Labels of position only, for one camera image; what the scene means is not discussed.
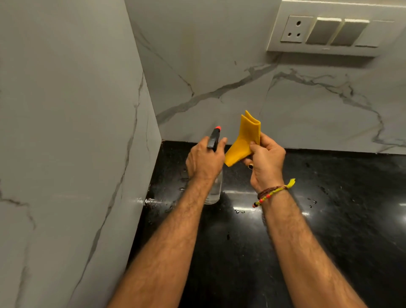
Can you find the yellow cleaning cloth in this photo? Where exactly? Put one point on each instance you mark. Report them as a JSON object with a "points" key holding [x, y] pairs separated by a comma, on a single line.
{"points": [[244, 142]]}

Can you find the person's left forearm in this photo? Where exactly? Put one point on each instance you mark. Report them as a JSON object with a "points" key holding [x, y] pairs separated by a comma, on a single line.
{"points": [[161, 247]]}

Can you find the yellow thread wristband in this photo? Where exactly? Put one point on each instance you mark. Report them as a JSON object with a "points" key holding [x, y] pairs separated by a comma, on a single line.
{"points": [[272, 192]]}

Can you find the clear spray bottle black trigger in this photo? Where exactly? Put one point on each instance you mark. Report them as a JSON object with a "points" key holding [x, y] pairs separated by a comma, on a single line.
{"points": [[214, 138]]}

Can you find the person's right hand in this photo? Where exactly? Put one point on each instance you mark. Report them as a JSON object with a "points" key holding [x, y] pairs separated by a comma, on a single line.
{"points": [[268, 165]]}

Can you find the person's right forearm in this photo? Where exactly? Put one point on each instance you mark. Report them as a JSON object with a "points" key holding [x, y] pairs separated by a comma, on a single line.
{"points": [[311, 254]]}

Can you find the person's left hand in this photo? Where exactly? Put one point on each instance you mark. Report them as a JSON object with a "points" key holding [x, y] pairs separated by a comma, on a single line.
{"points": [[204, 160]]}

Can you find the black stone countertop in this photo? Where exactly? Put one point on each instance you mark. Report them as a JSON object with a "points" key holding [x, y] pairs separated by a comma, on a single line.
{"points": [[285, 228]]}

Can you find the white wall switch panel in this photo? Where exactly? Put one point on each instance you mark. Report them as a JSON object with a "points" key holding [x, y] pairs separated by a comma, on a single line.
{"points": [[336, 28]]}

